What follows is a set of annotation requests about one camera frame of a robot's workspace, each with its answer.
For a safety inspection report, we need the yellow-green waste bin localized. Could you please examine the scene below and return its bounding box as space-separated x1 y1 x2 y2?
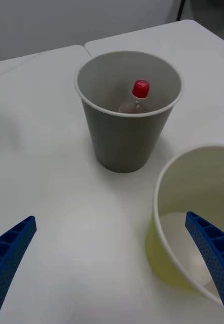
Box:
145 144 224 308

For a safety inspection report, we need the clear plastic bottle red cap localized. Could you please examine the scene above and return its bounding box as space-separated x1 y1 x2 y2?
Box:
118 79 151 114

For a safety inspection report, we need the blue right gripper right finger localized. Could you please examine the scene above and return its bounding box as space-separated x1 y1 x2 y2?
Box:
185 211 224 324

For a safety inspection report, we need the grey waste bin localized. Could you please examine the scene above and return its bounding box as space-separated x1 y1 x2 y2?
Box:
74 50 185 174

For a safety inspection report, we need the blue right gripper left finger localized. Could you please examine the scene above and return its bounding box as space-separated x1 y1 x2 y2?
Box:
0 215 37 324

